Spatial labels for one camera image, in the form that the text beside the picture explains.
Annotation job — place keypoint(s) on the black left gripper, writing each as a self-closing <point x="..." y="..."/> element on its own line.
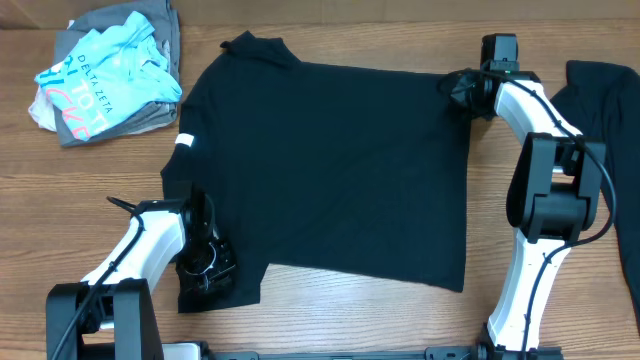
<point x="217" y="278"/>

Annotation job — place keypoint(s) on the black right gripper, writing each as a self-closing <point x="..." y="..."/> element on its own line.
<point x="456" y="91"/>

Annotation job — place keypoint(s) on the black t-shirt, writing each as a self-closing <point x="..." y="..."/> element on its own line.
<point x="311" y="165"/>

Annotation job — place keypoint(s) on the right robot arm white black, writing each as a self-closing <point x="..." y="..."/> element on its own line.
<point x="552" y="198"/>

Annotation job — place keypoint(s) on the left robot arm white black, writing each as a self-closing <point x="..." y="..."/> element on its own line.
<point x="109" y="314"/>

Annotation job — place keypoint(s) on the light blue printed t-shirt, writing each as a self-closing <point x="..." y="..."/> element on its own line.
<point x="113" y="82"/>

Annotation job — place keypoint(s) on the white folded garment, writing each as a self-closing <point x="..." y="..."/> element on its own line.
<point x="42" y="110"/>

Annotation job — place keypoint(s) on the grey folded garment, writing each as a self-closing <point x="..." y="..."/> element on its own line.
<point x="165" y="21"/>

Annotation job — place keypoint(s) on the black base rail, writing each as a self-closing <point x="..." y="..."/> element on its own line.
<point x="350" y="355"/>

